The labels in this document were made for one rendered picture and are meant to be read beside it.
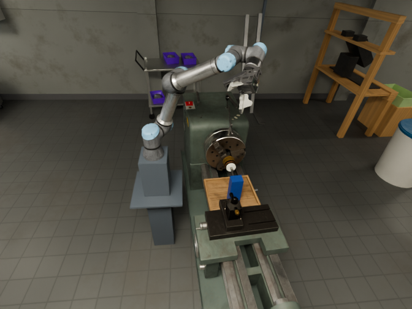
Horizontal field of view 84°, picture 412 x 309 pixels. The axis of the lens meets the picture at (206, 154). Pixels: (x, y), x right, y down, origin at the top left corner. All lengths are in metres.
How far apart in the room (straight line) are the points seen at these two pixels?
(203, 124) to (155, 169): 0.50
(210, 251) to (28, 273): 1.85
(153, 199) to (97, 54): 3.56
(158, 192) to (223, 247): 0.71
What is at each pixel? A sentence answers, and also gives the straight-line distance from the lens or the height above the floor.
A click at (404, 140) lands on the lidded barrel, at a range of 3.69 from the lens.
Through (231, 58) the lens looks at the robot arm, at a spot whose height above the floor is 1.87.
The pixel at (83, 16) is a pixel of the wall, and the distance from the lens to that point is 4.84.
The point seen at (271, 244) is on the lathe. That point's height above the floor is 0.93.
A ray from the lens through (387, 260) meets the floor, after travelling 3.07.
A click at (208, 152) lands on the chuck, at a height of 1.10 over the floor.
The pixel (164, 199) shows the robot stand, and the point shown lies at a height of 0.75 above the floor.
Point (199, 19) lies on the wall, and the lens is 4.57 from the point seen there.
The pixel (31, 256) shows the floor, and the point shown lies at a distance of 2.88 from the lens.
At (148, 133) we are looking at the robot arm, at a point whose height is 1.32.
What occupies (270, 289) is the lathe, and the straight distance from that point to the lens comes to 1.46.
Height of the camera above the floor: 2.17
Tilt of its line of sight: 39 degrees down
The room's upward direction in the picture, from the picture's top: 3 degrees clockwise
